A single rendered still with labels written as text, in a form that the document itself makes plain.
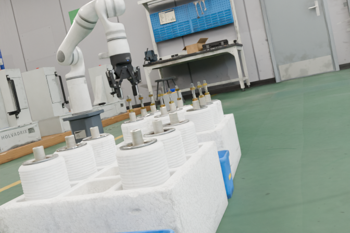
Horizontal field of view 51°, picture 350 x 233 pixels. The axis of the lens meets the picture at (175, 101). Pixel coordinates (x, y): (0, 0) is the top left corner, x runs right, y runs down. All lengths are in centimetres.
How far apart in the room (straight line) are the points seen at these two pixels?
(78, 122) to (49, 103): 233
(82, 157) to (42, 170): 13
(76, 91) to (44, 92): 235
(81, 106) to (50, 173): 99
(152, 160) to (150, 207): 8
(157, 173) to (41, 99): 350
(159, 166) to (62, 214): 21
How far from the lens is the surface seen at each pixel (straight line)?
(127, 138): 129
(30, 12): 848
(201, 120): 120
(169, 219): 66
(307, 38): 642
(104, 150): 100
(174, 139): 80
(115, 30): 130
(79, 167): 90
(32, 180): 82
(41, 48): 829
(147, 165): 68
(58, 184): 82
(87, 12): 167
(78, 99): 177
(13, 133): 353
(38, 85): 415
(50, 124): 411
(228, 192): 108
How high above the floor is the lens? 36
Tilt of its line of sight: 3 degrees down
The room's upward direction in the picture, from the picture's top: 12 degrees counter-clockwise
